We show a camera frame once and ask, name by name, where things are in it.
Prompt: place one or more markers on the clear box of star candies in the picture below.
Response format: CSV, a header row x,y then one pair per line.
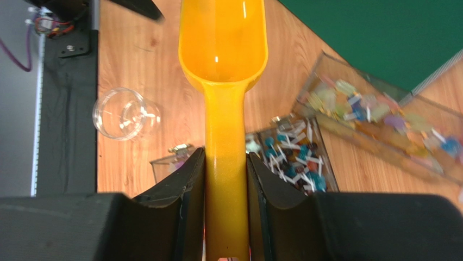
x,y
165,166

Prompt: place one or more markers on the yellow plastic scoop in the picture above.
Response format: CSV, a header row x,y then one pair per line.
x,y
223,52

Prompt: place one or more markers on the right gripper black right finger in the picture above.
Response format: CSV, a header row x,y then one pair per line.
x,y
285,224

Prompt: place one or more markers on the clear box of wrapped candies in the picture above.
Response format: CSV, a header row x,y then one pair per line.
x,y
416,134

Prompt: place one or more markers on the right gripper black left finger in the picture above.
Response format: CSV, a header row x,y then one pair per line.
x,y
163,223

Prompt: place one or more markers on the clear round plastic jar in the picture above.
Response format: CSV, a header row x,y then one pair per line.
x,y
123,114

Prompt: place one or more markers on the green cutting mat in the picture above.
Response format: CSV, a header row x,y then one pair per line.
x,y
406,43

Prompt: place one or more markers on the clear box of lollipops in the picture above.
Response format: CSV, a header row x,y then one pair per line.
x,y
293,149

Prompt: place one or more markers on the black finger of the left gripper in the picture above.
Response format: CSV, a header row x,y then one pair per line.
x,y
146,8

